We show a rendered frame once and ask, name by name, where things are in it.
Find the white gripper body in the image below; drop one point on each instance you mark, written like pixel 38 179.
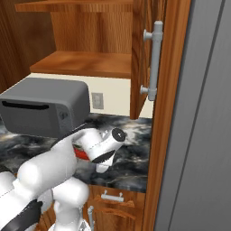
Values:
pixel 104 168

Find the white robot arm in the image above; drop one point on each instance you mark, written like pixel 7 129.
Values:
pixel 45 171

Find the wooden base cabinet door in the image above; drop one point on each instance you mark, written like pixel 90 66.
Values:
pixel 120 221

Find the wooden drawer front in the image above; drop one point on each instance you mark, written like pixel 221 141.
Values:
pixel 135 198

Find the tall wooden side panel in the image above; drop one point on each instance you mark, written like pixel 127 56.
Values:
pixel 164 135

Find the grey toaster oven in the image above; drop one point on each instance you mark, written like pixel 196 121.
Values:
pixel 39 103

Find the grey fridge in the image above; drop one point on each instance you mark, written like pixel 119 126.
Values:
pixel 204 120

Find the grey wall outlet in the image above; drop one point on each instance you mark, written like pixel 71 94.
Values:
pixel 97 100

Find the open wooden wall cabinet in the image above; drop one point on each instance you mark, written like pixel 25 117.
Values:
pixel 87 61

